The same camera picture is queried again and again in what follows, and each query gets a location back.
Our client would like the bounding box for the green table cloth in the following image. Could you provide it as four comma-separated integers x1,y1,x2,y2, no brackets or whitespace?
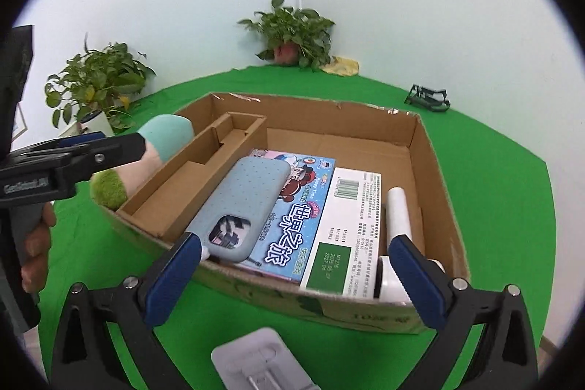
39,66,556,389

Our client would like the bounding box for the potted plant red pot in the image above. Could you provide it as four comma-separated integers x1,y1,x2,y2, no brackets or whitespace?
237,0,335,70

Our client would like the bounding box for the cardboard divider insert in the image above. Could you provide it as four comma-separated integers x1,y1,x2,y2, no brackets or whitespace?
116,112,268,243

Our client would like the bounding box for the white green medicine box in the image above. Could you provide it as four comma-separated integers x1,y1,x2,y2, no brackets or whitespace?
301,167,382,300

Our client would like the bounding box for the colourful children's book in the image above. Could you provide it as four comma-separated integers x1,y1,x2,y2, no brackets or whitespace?
234,149,335,284

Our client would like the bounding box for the potted plant white pot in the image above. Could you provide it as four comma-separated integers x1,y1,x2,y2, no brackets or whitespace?
44,42,156,133

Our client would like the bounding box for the pastel plush toy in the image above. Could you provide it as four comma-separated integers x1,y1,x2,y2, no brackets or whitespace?
89,114,195,211

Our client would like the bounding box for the white folding phone stand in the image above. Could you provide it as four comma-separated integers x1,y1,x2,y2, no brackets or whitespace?
211,327,319,390

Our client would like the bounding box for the yellow cloth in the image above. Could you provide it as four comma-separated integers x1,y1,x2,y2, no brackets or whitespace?
320,56,360,77

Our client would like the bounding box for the white lint roller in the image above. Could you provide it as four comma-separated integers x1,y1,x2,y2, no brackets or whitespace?
374,187,444,306

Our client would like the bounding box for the person's left hand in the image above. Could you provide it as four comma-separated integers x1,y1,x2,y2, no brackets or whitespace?
21,203,57,294

